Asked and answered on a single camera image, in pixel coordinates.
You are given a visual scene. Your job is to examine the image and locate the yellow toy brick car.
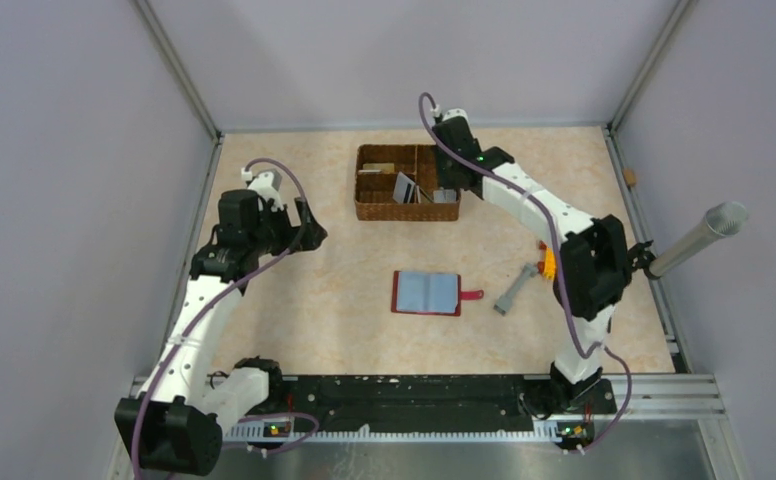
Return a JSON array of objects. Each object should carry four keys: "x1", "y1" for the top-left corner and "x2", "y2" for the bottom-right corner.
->
[{"x1": 537, "y1": 241, "x2": 557, "y2": 281}]

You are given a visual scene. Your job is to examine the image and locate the grey plastic toy beam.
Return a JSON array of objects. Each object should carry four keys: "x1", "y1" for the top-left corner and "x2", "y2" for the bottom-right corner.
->
[{"x1": 493, "y1": 263, "x2": 539, "y2": 316}]

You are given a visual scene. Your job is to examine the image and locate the silver metal tube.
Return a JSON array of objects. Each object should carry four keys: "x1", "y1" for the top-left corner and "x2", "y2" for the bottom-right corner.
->
[{"x1": 646, "y1": 201, "x2": 749, "y2": 279}]

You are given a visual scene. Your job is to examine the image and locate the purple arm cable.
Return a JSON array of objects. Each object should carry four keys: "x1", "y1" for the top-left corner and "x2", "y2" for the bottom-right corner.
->
[
  {"x1": 417, "y1": 91, "x2": 633, "y2": 455},
  {"x1": 129, "y1": 157, "x2": 320, "y2": 480}
]

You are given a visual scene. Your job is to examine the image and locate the black mini tripod stand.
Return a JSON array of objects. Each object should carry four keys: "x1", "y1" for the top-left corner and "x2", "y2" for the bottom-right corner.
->
[{"x1": 627, "y1": 240, "x2": 656, "y2": 271}]

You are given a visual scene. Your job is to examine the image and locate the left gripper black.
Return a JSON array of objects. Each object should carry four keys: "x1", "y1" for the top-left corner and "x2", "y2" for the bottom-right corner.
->
[{"x1": 248, "y1": 195, "x2": 326, "y2": 255}]

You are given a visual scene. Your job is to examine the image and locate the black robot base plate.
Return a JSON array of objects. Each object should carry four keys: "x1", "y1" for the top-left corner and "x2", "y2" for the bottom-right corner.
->
[{"x1": 250, "y1": 374, "x2": 617, "y2": 434}]

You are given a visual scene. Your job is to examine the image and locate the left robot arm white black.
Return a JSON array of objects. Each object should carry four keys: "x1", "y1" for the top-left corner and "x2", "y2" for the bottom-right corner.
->
[{"x1": 114, "y1": 187, "x2": 327, "y2": 479}]

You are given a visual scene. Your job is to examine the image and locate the brown wicker divided basket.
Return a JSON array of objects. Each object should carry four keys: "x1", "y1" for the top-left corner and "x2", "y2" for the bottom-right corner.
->
[{"x1": 354, "y1": 144, "x2": 460, "y2": 222}]

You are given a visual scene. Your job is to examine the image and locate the red leather card holder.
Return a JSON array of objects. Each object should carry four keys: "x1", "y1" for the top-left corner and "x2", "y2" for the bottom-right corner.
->
[{"x1": 390, "y1": 271, "x2": 485, "y2": 317}]

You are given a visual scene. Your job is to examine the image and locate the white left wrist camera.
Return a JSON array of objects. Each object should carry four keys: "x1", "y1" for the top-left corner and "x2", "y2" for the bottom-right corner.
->
[{"x1": 241, "y1": 167, "x2": 284, "y2": 211}]

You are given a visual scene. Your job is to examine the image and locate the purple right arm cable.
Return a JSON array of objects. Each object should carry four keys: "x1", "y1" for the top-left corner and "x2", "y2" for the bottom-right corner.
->
[{"x1": 417, "y1": 91, "x2": 633, "y2": 455}]

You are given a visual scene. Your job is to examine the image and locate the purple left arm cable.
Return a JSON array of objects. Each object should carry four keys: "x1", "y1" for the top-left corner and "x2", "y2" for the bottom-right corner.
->
[{"x1": 129, "y1": 157, "x2": 320, "y2": 480}]

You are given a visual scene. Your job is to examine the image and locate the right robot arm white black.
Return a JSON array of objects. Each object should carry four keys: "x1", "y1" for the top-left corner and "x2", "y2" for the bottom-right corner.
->
[{"x1": 431, "y1": 109, "x2": 632, "y2": 412}]

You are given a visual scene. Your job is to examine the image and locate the small tan block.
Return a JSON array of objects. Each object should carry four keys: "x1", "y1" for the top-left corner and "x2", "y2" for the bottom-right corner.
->
[{"x1": 622, "y1": 168, "x2": 637, "y2": 188}]

